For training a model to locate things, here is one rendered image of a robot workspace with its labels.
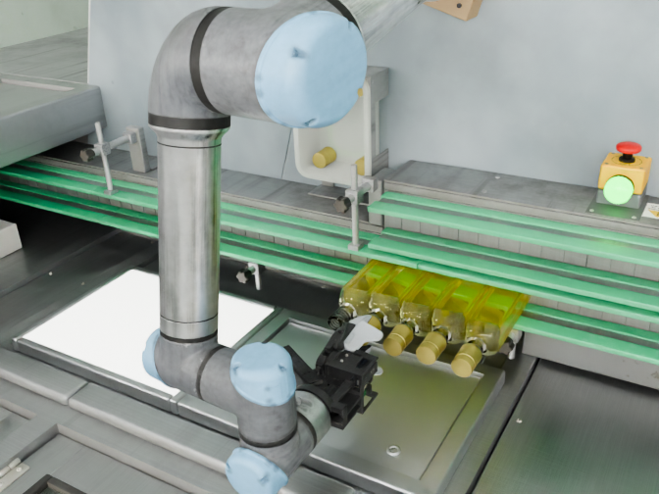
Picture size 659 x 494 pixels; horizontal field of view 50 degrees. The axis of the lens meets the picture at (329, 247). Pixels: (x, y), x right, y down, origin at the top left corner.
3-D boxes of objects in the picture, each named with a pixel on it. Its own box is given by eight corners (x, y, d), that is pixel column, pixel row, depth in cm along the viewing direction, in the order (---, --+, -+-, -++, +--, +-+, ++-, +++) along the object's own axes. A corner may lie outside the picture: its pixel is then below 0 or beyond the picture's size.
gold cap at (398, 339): (393, 339, 117) (381, 353, 114) (393, 321, 116) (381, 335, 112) (413, 345, 116) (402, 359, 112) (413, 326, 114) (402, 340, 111)
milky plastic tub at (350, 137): (317, 163, 155) (295, 176, 149) (311, 60, 145) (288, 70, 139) (388, 174, 147) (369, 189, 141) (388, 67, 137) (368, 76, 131)
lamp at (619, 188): (603, 197, 120) (599, 204, 117) (607, 172, 117) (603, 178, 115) (632, 202, 117) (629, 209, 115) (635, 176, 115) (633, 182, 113)
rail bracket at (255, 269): (272, 271, 159) (235, 298, 149) (269, 243, 156) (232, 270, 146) (286, 273, 157) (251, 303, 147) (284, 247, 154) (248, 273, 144)
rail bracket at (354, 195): (366, 231, 140) (334, 258, 131) (364, 151, 132) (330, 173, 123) (380, 234, 139) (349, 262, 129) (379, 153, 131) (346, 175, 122)
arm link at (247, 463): (269, 467, 84) (274, 518, 88) (316, 412, 92) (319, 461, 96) (216, 445, 87) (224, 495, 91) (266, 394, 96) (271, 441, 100)
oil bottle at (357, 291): (387, 267, 142) (334, 320, 125) (387, 242, 139) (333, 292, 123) (413, 273, 139) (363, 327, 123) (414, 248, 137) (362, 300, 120)
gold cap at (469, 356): (485, 360, 110) (476, 375, 106) (466, 364, 112) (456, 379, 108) (476, 341, 109) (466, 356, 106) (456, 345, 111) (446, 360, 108)
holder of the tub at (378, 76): (320, 184, 158) (301, 197, 152) (313, 60, 146) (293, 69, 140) (389, 197, 150) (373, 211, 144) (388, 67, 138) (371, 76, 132)
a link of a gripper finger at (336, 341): (359, 339, 112) (333, 378, 106) (349, 336, 113) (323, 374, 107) (356, 318, 109) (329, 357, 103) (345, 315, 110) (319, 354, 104)
